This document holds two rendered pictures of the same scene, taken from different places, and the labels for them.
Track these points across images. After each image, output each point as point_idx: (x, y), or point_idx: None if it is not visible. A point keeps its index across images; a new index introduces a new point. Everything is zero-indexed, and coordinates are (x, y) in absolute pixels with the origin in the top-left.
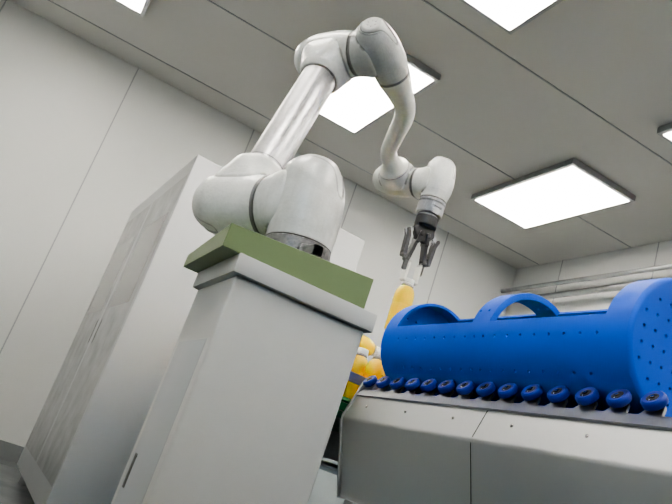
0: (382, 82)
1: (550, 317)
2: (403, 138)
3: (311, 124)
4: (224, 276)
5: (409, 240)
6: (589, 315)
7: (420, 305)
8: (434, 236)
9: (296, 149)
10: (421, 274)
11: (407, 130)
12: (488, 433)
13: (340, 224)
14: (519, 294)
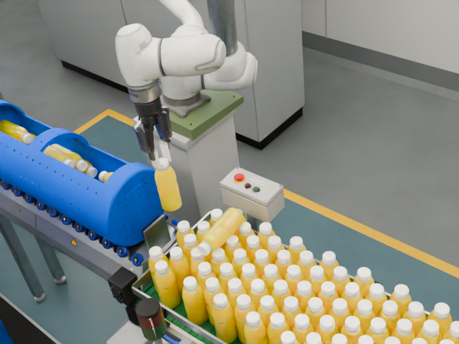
0: None
1: (46, 125)
2: (167, 8)
3: (208, 12)
4: None
5: (162, 120)
6: (31, 117)
7: (136, 162)
8: (138, 119)
9: (210, 33)
10: (149, 158)
11: (159, 1)
12: None
13: (161, 78)
14: (58, 127)
